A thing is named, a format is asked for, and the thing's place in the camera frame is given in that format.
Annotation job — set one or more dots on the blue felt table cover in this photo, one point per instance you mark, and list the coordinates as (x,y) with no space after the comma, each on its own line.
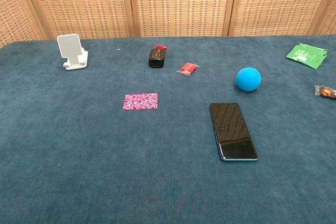
(78,142)

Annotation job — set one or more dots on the black smartphone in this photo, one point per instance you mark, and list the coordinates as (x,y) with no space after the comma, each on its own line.
(232,129)

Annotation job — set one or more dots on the wicker folding screen panel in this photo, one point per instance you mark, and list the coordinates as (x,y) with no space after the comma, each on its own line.
(78,3)
(181,3)
(331,18)
(278,3)
(13,11)

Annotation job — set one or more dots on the green foil packet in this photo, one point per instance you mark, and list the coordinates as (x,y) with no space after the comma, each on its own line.
(305,54)

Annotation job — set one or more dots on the dark wrapped snack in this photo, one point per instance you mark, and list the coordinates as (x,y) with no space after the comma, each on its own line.
(326,92)

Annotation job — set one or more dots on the pink patterned card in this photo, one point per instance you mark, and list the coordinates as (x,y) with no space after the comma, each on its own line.
(140,101)

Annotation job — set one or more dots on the blue ball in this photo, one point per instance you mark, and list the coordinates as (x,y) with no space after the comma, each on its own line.
(249,79)

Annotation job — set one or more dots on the white phone stand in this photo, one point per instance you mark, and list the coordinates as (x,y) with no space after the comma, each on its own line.
(69,47)

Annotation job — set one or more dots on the red wrapped candy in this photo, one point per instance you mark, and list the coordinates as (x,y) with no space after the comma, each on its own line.
(188,68)

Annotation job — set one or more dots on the black bottle with red cap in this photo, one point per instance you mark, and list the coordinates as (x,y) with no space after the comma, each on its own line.
(156,58)

